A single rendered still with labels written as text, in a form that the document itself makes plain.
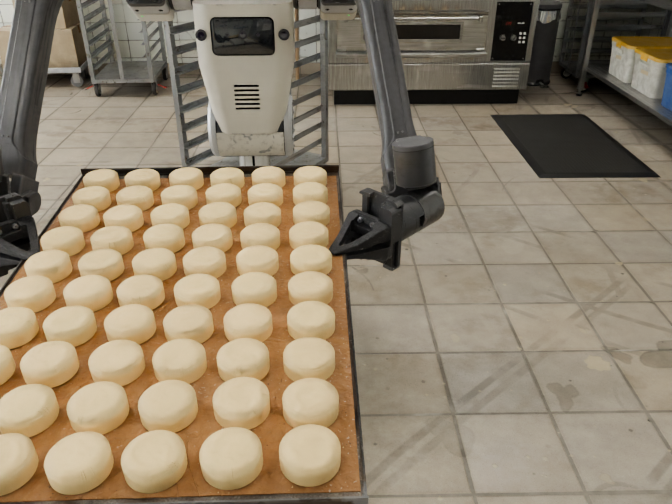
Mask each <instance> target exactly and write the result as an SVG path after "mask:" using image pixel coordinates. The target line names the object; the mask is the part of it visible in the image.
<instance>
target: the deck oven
mask: <svg viewBox="0 0 672 504"><path fill-rule="evenodd" d="M539 3H540V0H392V6H393V12H394V18H395V24H396V29H397V35H398V41H399V46H400V52H401V58H402V63H403V69H404V75H405V80H406V86H407V92H408V97H409V103H410V104H517V101H518V94H519V89H526V87H527V80H528V74H529V67H530V63H529V62H530V60H531V54H532V47H533V41H534V35H535V28H536V22H537V15H538V9H539ZM328 79H329V91H331V90H333V94H334V105H347V104H376V102H375V96H374V90H373V85H372V79H371V73H370V67H369V62H368V56H367V50H366V44H365V39H364V33H363V27H362V22H361V18H360V14H359V11H358V8H357V13H356V16H355V18H354V19H353V20H328Z"/></svg>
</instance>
